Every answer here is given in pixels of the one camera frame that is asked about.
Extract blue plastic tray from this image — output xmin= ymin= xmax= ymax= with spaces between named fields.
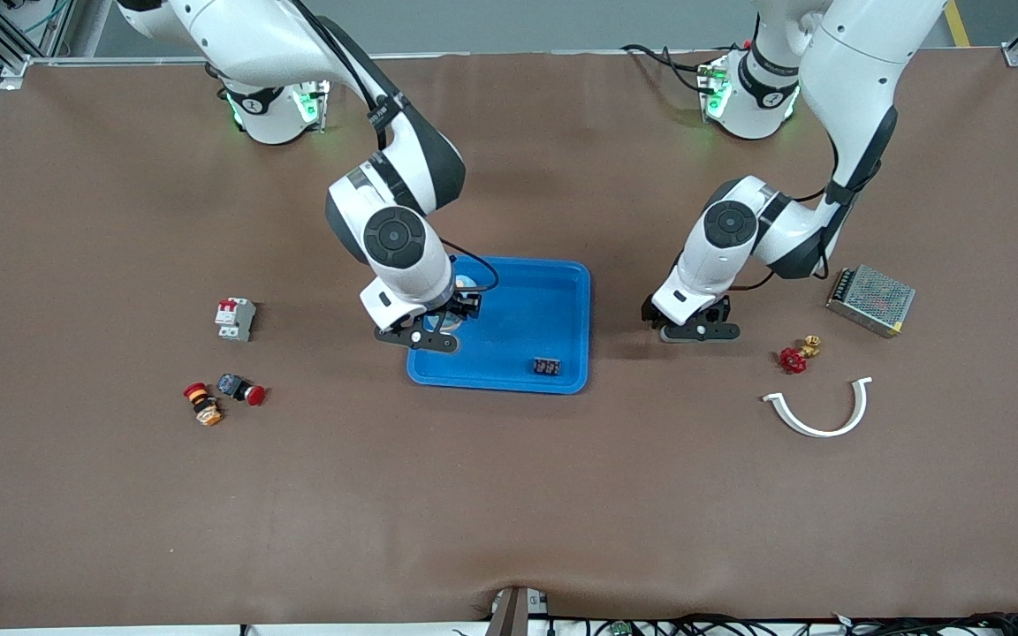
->
xmin=406 ymin=256 xmax=592 ymax=395

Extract white curved pipe clamp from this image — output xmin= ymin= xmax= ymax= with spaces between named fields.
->
xmin=761 ymin=376 xmax=875 ymax=439

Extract metal mesh power supply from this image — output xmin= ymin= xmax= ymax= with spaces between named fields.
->
xmin=825 ymin=263 xmax=917 ymax=339

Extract brown table mat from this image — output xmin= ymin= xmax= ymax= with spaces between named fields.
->
xmin=0 ymin=49 xmax=1018 ymax=630

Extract white circuit breaker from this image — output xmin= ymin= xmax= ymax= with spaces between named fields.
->
xmin=214 ymin=297 xmax=256 ymax=343

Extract red mushroom emergency button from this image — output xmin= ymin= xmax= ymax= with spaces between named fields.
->
xmin=216 ymin=373 xmax=268 ymax=407

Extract orange red push button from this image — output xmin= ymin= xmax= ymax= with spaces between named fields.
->
xmin=183 ymin=382 xmax=225 ymax=428

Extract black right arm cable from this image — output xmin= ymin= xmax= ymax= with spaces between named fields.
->
xmin=438 ymin=238 xmax=500 ymax=293

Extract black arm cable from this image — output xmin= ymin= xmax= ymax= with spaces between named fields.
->
xmin=438 ymin=238 xmax=500 ymax=293
xmin=739 ymin=132 xmax=847 ymax=292

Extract brass valve red handle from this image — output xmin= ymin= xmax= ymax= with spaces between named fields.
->
xmin=779 ymin=335 xmax=823 ymax=375

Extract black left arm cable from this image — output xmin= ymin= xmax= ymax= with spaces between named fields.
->
xmin=739 ymin=132 xmax=847 ymax=292

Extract black base cable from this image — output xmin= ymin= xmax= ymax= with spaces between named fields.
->
xmin=620 ymin=42 xmax=709 ymax=91

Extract metal table edge bracket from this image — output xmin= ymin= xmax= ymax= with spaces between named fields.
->
xmin=485 ymin=586 xmax=551 ymax=636

